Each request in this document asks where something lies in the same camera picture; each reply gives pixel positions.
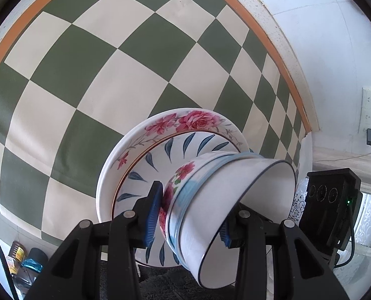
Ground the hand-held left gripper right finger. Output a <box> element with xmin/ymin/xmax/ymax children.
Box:
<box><xmin>220</xmin><ymin>201</ymin><xmax>345</xmax><ymax>300</ymax></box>

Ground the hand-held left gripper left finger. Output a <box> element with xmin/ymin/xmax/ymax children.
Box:
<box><xmin>24</xmin><ymin>179</ymin><xmax>165</xmax><ymax>300</ymax></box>

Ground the white bowl with blue band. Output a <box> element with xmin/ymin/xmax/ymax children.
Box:
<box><xmin>166</xmin><ymin>151</ymin><xmax>265</xmax><ymax>267</ymax></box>

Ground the white bowl with dark rim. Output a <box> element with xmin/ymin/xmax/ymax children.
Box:
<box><xmin>177</xmin><ymin>157</ymin><xmax>297</xmax><ymax>290</ymax></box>

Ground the pink floral bowl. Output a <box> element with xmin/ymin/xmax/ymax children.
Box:
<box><xmin>158</xmin><ymin>159</ymin><xmax>211</xmax><ymax>248</ymax></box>

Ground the blue leaf pattern plate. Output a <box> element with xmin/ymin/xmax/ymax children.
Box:
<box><xmin>112</xmin><ymin>131</ymin><xmax>246</xmax><ymax>268</ymax></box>

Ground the pink rose plate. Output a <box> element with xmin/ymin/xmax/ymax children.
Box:
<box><xmin>96</xmin><ymin>107</ymin><xmax>252</xmax><ymax>227</ymax></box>

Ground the black round container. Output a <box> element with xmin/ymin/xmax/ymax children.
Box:
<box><xmin>27</xmin><ymin>247</ymin><xmax>49</xmax><ymax>267</ymax></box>

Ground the blue packet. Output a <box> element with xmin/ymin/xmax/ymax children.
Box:
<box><xmin>21</xmin><ymin>257</ymin><xmax>44</xmax><ymax>273</ymax></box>

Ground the yellow and black packet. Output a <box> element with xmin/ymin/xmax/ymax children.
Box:
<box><xmin>7</xmin><ymin>240</ymin><xmax>25</xmax><ymax>276</ymax></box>

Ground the green and cream checkered tablecloth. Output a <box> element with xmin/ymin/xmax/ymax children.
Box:
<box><xmin>0</xmin><ymin>0</ymin><xmax>315</xmax><ymax>252</ymax></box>

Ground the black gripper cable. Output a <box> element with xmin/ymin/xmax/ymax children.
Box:
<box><xmin>332</xmin><ymin>206</ymin><xmax>357</xmax><ymax>268</ymax></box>

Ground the thin charger cable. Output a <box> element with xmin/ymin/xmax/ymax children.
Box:
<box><xmin>313</xmin><ymin>144</ymin><xmax>371</xmax><ymax>164</ymax></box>

